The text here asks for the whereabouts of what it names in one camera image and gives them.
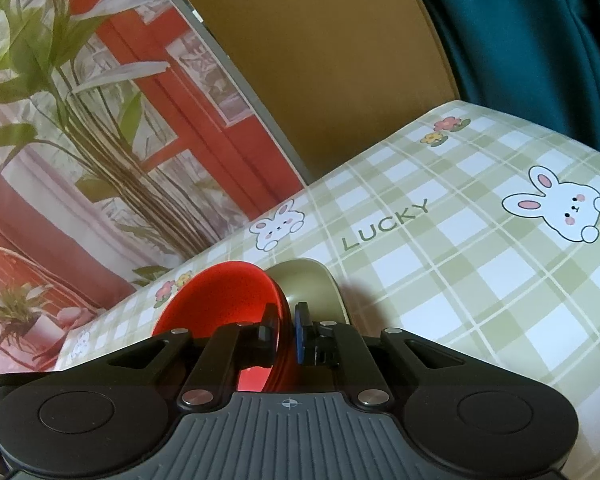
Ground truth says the teal curtain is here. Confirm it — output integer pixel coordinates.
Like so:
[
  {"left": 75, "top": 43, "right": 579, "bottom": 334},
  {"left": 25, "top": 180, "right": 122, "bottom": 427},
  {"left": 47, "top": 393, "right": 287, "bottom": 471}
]
[{"left": 422, "top": 0, "right": 600, "bottom": 151}]

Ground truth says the green plaid bunny tablecloth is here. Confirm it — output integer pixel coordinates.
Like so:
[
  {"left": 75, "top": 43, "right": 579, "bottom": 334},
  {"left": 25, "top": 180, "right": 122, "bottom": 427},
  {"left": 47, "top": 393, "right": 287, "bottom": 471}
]
[{"left": 57, "top": 101, "right": 600, "bottom": 479}]

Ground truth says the wooden headboard panel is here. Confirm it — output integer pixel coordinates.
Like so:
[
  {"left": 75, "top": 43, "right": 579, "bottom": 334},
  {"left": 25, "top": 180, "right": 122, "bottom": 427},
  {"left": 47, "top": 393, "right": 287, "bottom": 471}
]
[{"left": 188, "top": 0, "right": 458, "bottom": 178}]

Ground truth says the green square plate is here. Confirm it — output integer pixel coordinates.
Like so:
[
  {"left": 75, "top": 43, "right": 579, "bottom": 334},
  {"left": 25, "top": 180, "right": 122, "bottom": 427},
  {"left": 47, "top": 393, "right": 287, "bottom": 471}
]
[{"left": 265, "top": 258, "right": 351, "bottom": 324}]

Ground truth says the red plastic bowl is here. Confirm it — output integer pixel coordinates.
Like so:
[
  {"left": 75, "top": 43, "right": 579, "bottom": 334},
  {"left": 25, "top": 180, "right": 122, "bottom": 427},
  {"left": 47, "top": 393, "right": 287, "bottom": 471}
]
[
  {"left": 263, "top": 275, "right": 298, "bottom": 393},
  {"left": 152, "top": 261, "right": 276, "bottom": 392}
]

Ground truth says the printed room scene backdrop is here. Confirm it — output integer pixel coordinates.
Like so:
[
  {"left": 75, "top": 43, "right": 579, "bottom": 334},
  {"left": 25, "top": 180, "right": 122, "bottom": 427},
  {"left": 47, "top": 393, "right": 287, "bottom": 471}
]
[{"left": 0, "top": 0, "right": 303, "bottom": 374}]

